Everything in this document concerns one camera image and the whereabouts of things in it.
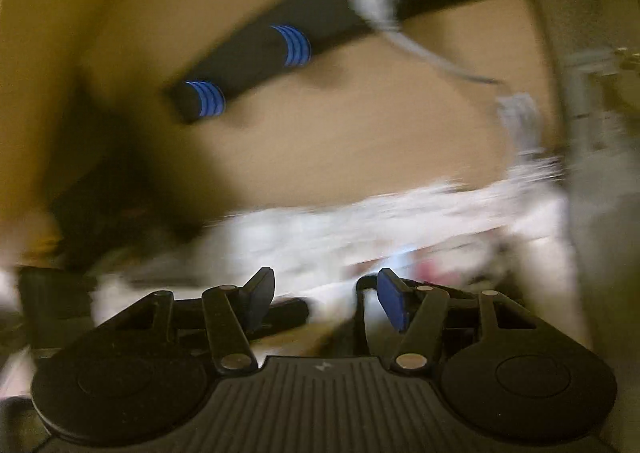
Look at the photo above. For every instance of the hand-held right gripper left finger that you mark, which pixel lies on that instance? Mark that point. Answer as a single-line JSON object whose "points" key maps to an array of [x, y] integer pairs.
{"points": [[260, 294]]}

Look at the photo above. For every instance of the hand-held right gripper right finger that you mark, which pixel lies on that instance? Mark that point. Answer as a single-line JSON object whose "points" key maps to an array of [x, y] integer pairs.
{"points": [[392, 300]]}

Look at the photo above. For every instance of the white bedsheet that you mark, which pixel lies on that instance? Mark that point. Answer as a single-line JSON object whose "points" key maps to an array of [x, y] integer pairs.
{"points": [[310, 233]]}

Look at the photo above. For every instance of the dark box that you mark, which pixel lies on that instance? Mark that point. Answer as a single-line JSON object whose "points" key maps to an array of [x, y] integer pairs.
{"points": [[55, 298]]}

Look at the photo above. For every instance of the black bar with blue stripes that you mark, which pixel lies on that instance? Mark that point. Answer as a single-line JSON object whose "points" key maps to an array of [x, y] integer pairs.
{"points": [[260, 68]]}

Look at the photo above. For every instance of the grey metal rack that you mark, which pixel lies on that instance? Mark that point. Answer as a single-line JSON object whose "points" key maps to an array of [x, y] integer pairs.
{"points": [[595, 108]]}

